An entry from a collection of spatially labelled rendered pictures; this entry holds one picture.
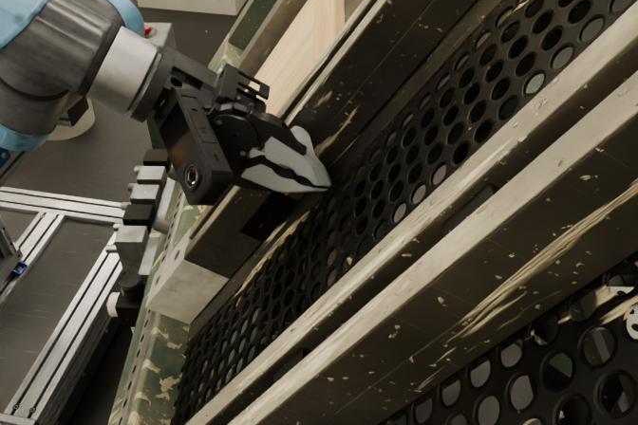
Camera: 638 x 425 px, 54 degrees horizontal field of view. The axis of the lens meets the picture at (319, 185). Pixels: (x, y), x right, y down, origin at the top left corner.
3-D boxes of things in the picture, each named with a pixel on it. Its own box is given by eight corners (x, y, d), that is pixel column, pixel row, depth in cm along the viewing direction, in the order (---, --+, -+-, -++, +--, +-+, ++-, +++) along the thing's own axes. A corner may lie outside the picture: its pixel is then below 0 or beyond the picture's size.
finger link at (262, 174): (328, 158, 70) (257, 120, 67) (328, 194, 66) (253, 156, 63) (313, 175, 72) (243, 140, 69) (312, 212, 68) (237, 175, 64)
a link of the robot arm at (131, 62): (107, 52, 54) (76, 117, 58) (157, 78, 55) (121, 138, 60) (128, 12, 59) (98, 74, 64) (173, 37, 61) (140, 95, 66)
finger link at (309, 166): (345, 140, 69) (272, 101, 65) (346, 175, 64) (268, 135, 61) (328, 158, 70) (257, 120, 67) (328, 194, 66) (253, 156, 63)
